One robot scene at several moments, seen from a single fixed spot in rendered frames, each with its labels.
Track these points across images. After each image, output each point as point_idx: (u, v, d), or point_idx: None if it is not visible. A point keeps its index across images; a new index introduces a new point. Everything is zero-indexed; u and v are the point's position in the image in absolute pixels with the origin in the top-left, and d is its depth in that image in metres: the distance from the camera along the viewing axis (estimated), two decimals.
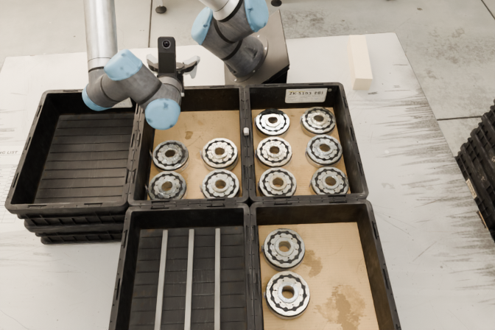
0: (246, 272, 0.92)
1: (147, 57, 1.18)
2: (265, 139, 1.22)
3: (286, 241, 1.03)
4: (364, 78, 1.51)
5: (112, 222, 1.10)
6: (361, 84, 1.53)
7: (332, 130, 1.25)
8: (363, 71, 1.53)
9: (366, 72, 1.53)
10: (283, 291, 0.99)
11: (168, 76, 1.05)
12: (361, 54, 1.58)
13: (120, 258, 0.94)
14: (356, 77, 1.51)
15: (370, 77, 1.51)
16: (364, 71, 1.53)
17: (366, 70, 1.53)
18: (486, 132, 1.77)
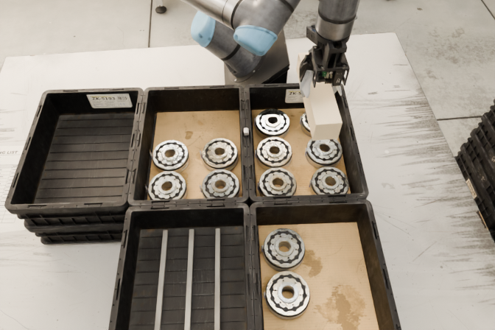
0: (246, 272, 0.92)
1: (300, 80, 1.00)
2: (265, 139, 1.22)
3: (286, 241, 1.03)
4: (330, 123, 0.94)
5: (112, 222, 1.10)
6: (325, 132, 0.97)
7: None
8: (326, 110, 0.96)
9: (331, 112, 0.96)
10: (283, 291, 0.99)
11: None
12: (320, 83, 1.02)
13: (120, 258, 0.94)
14: (317, 124, 0.94)
15: (339, 121, 0.95)
16: (328, 110, 0.97)
17: (330, 108, 0.97)
18: (486, 132, 1.77)
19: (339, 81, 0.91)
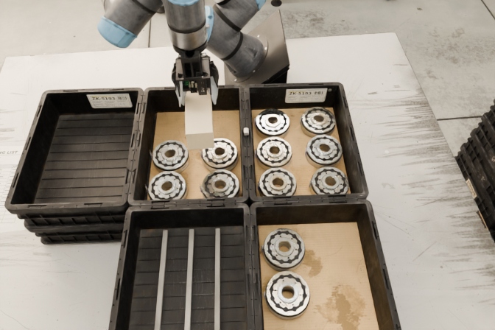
0: (246, 272, 0.92)
1: (177, 89, 0.99)
2: (265, 139, 1.22)
3: (286, 241, 1.03)
4: (200, 132, 0.93)
5: (112, 222, 1.10)
6: (198, 141, 0.95)
7: (332, 130, 1.25)
8: (199, 119, 0.95)
9: (203, 121, 0.95)
10: (283, 291, 0.99)
11: None
12: None
13: (120, 258, 0.94)
14: (187, 133, 0.93)
15: (210, 130, 0.93)
16: (201, 118, 0.95)
17: (203, 117, 0.95)
18: (486, 132, 1.77)
19: (205, 90, 0.89)
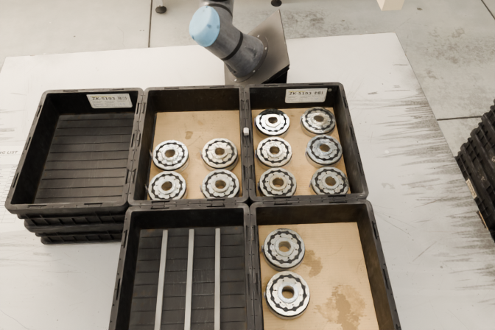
0: (246, 272, 0.92)
1: None
2: (265, 139, 1.22)
3: (286, 241, 1.03)
4: None
5: (112, 222, 1.10)
6: (392, 1, 1.25)
7: (332, 130, 1.25)
8: None
9: None
10: (283, 291, 0.99)
11: None
12: None
13: (120, 258, 0.94)
14: None
15: None
16: None
17: None
18: (486, 132, 1.77)
19: None
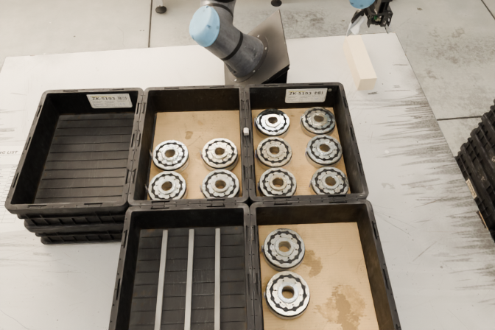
0: (246, 272, 0.92)
1: (350, 23, 1.46)
2: (265, 139, 1.22)
3: (286, 241, 1.03)
4: (370, 78, 1.51)
5: (112, 222, 1.10)
6: (365, 84, 1.53)
7: (332, 130, 1.25)
8: (367, 71, 1.53)
9: (369, 71, 1.53)
10: (283, 291, 0.99)
11: None
12: (361, 54, 1.58)
13: (120, 258, 0.94)
14: (362, 78, 1.51)
15: (375, 76, 1.51)
16: (367, 70, 1.53)
17: (368, 69, 1.53)
18: (486, 132, 1.77)
19: (385, 23, 1.38)
